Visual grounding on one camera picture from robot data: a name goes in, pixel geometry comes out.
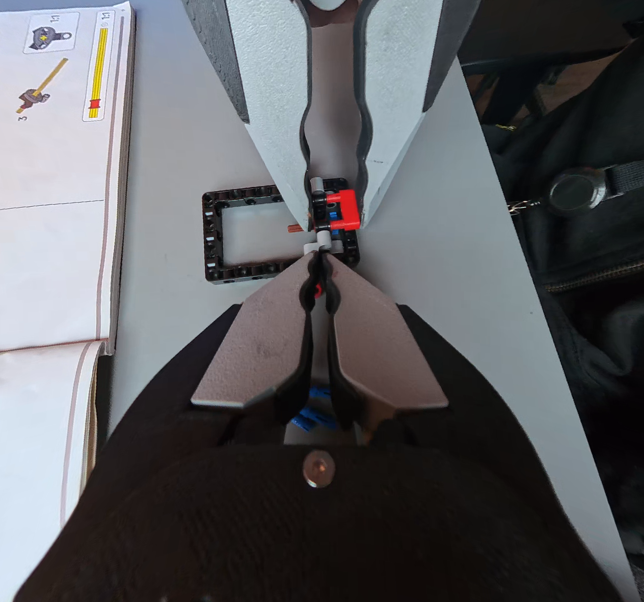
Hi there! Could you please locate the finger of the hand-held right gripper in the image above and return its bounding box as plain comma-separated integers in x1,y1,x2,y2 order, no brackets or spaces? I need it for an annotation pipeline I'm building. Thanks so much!
353,0,451,226
220,0,315,231

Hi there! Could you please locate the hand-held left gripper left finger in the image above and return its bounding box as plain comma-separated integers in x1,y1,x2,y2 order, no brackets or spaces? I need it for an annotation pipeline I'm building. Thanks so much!
190,254,320,425

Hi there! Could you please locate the white lego instruction booklet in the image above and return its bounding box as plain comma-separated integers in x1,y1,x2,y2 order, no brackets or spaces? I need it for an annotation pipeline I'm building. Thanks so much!
0,1,137,527

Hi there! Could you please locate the red lego beam piece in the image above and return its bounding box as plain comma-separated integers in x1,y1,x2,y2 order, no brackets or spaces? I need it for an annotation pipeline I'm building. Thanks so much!
329,189,360,225

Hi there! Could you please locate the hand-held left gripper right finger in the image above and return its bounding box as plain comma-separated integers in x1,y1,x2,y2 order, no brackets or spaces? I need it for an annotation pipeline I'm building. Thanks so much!
321,254,449,430

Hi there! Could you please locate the black round badge reel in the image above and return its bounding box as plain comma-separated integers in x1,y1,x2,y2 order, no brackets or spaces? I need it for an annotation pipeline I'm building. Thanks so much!
547,167,607,217

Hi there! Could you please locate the black lanyard strap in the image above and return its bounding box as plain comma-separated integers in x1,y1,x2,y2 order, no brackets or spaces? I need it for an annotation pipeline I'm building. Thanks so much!
601,159,644,196

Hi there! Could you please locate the black lego frame assembly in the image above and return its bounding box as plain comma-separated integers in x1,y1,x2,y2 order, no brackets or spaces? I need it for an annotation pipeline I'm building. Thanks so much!
202,175,362,297

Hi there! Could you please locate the black zip jacket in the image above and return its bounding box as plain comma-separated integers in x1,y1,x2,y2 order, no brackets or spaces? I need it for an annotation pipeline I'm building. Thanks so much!
483,34,644,562

